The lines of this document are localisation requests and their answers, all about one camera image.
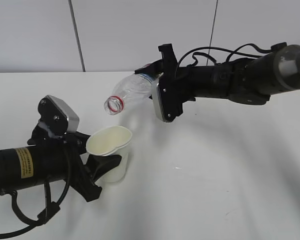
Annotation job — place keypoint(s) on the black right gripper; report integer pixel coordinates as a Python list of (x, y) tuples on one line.
[(173, 92)]

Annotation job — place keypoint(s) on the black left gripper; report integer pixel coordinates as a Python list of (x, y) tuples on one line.
[(67, 150)]

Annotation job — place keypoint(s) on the Nongfu Spring water bottle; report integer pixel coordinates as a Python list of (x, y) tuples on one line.
[(129, 92)]

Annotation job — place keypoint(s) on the white paper cup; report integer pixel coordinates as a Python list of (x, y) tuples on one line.
[(114, 140)]

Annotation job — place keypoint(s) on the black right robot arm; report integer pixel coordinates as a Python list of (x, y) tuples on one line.
[(242, 78)]

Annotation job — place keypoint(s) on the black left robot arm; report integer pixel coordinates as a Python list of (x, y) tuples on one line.
[(24, 167)]

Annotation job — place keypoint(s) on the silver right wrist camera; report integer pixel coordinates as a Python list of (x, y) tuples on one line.
[(158, 104)]

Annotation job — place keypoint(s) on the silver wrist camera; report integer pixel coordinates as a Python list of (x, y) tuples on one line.
[(56, 116), (158, 104)]

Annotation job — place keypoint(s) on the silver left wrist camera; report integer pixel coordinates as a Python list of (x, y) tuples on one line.
[(56, 116)]

